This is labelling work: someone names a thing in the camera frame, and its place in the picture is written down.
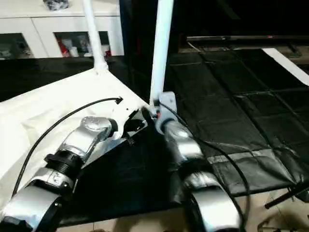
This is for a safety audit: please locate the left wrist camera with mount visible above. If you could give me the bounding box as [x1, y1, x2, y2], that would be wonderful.
[109, 101, 140, 138]

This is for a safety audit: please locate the white board strip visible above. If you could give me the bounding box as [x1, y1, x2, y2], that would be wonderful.
[262, 47, 309, 87]

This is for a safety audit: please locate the black flat bar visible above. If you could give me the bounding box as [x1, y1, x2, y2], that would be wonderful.
[186, 35, 309, 44]

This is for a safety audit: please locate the white plastic table leg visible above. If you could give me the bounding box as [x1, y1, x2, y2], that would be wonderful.
[82, 0, 110, 74]
[149, 0, 174, 109]

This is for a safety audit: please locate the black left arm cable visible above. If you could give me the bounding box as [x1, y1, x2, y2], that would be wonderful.
[12, 98, 124, 196]

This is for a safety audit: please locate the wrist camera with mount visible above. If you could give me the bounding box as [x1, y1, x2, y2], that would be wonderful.
[155, 92, 177, 121]
[109, 101, 140, 138]

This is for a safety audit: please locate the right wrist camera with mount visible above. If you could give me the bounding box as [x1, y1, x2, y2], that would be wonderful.
[155, 92, 177, 121]

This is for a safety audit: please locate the white plastic table top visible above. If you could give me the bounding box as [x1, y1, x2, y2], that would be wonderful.
[0, 67, 155, 203]

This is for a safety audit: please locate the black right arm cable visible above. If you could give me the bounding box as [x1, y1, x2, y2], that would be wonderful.
[159, 101, 252, 228]

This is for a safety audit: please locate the black work mat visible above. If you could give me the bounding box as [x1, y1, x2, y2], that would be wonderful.
[0, 46, 309, 228]

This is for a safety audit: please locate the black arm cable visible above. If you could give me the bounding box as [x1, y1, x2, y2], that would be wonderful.
[12, 98, 124, 196]
[159, 101, 252, 228]

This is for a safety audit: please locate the white cabinet with glass doors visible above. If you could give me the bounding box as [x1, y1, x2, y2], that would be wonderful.
[0, 0, 125, 59]

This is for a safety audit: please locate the black bundle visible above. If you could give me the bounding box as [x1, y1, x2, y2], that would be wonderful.
[44, 0, 70, 11]

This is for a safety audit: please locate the red bottle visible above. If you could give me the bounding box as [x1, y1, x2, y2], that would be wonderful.
[58, 41, 69, 58]

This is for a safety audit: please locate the black metal frame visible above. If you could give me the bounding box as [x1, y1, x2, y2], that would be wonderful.
[265, 180, 309, 209]

